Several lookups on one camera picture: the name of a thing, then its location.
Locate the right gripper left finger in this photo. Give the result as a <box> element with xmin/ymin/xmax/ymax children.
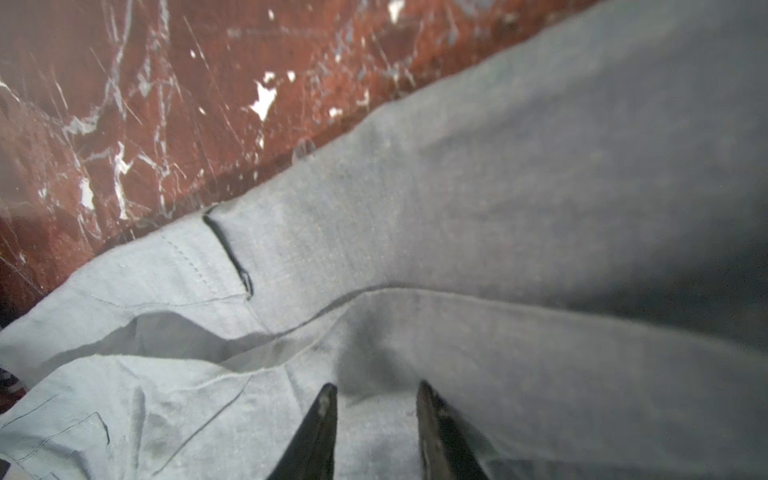
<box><xmin>268</xmin><ymin>383</ymin><xmax>338</xmax><ymax>480</ymax></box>

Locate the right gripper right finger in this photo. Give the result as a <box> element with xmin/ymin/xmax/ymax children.
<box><xmin>416</xmin><ymin>381</ymin><xmax>489</xmax><ymax>480</ymax></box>

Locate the grey long sleeve shirt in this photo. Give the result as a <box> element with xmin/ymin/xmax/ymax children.
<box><xmin>1</xmin><ymin>1</ymin><xmax>767</xmax><ymax>479</ymax></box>

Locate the red black plaid shirt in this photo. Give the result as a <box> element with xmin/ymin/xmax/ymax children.
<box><xmin>0</xmin><ymin>369</ymin><xmax>26</xmax><ymax>414</ymax></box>

